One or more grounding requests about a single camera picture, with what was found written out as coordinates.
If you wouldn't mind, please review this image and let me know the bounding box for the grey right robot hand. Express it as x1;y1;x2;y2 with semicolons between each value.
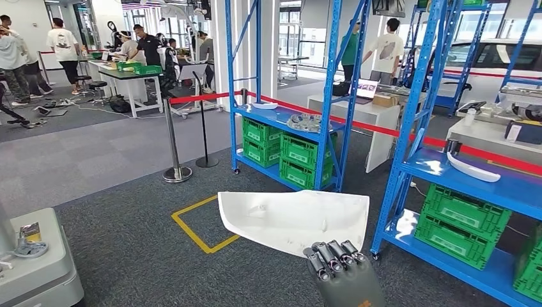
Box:
302;239;387;307

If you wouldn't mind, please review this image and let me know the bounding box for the large white plastic panel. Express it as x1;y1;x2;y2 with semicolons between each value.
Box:
217;189;371;259

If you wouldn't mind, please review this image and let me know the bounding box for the round metal disc part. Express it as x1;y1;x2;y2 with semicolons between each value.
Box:
286;113;334;134

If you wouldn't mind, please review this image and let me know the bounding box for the blue metal shelf rack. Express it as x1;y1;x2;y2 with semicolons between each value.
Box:
398;0;495;116
223;0;372;194
369;0;542;307
494;0;542;105

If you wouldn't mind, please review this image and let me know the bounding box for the black curved car part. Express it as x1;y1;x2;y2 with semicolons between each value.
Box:
510;102;542;123

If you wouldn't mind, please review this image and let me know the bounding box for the long metal panel part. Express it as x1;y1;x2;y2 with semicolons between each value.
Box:
499;84;542;100

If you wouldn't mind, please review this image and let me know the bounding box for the yellow floor tape outline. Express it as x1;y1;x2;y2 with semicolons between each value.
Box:
171;194;242;255

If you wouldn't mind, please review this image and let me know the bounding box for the cardboard box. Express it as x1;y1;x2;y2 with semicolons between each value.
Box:
371;92;401;109

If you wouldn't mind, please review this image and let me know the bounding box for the black bag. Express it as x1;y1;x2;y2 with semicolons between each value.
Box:
332;81;353;98
108;95;132;114

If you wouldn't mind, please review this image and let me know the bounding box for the open laptop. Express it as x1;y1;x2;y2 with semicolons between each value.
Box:
354;77;380;106

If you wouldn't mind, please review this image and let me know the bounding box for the black pole stand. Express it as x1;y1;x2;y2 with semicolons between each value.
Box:
192;70;221;169

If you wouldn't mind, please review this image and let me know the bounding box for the black gridded tray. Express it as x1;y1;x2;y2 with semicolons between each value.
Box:
456;100;488;116

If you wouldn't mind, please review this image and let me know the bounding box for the person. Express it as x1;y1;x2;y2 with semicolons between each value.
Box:
23;40;54;97
362;17;406;86
0;14;32;107
128;23;163;68
113;29;141;61
196;29;216;91
340;19;362;82
45;17;81;97

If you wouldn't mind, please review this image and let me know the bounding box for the blue yellow tool bag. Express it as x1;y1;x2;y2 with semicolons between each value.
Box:
504;120;542;146

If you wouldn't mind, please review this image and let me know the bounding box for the dark overhead panel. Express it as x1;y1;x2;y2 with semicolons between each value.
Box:
371;0;407;19

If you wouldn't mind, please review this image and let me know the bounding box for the white car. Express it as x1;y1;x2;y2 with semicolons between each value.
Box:
439;37;542;107

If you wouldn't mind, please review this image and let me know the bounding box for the dark top white table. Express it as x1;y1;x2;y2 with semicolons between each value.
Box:
86;59;165;120

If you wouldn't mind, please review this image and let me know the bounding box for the grey white machine cabinet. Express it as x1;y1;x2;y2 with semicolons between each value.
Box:
0;199;86;307

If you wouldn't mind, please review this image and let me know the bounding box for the black round stool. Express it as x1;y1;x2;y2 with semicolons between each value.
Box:
75;75;93;99
88;81;110;107

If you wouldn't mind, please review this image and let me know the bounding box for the yellow black small box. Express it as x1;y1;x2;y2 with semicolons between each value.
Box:
19;222;42;244

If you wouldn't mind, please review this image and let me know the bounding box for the black barrier post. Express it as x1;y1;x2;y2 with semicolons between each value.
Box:
444;138;463;156

